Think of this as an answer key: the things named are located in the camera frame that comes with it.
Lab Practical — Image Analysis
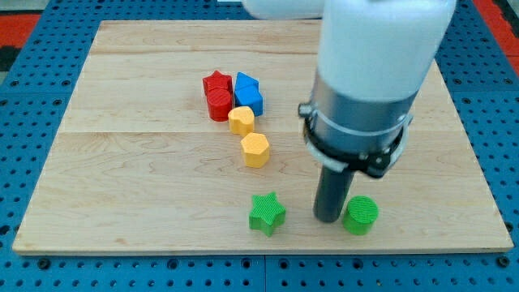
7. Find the green star block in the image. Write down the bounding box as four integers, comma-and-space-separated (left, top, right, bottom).
248, 191, 286, 237

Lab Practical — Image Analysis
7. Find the blue cube block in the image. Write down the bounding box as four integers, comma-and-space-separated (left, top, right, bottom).
234, 86, 264, 116

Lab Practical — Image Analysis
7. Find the red star block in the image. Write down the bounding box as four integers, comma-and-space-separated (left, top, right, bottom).
202, 71, 234, 95

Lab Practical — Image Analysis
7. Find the blue triangle block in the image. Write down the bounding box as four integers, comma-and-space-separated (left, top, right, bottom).
234, 71, 259, 91

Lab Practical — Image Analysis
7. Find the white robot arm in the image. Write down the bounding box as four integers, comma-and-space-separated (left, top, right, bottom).
243, 0, 456, 222

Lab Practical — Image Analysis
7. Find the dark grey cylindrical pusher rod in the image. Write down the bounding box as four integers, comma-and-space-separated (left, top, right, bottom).
313, 166, 354, 223

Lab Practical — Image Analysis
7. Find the light wooden board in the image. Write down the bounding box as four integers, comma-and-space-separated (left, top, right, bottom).
13, 20, 513, 256

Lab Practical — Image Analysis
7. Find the yellow hexagon block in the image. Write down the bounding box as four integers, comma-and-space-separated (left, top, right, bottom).
240, 132, 270, 168

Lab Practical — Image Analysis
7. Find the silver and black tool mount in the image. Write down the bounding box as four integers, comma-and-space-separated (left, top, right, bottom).
298, 73, 416, 178

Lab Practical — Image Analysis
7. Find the yellow heart block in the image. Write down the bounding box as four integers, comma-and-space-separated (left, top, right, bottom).
228, 106, 255, 137

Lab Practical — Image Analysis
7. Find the red cylinder block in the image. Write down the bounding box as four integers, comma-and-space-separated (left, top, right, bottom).
206, 88, 232, 122

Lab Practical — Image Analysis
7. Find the green cylinder block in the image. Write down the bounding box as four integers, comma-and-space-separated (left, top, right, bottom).
342, 195, 379, 235

